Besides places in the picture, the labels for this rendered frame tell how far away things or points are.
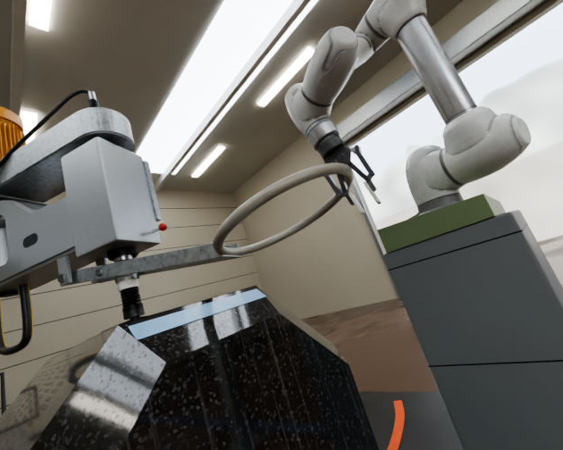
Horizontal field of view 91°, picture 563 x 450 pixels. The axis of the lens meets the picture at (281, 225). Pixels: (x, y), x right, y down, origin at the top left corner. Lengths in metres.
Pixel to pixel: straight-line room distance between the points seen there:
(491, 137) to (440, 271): 0.44
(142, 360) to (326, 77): 0.72
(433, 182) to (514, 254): 0.35
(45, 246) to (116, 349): 0.88
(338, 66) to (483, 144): 0.53
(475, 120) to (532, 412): 0.85
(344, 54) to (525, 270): 0.75
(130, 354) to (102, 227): 0.67
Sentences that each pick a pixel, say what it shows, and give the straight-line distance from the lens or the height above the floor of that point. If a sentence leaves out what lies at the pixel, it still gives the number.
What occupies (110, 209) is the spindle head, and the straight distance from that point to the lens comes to 1.14.
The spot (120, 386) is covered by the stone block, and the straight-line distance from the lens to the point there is 0.54.
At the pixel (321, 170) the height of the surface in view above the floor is 1.03.
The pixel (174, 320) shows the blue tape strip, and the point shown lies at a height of 0.80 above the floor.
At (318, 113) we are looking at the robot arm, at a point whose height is 1.23.
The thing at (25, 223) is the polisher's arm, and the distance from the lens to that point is 1.51.
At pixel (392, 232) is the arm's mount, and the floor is 0.86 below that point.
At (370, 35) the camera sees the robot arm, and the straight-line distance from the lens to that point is 1.32.
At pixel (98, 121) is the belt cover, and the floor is 1.62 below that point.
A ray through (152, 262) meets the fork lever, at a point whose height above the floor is 1.02.
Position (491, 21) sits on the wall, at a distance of 5.41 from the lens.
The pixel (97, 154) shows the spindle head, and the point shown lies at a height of 1.47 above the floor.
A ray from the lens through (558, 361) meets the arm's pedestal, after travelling 1.07.
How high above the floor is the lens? 0.79
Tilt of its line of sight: 13 degrees up
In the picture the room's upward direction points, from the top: 19 degrees counter-clockwise
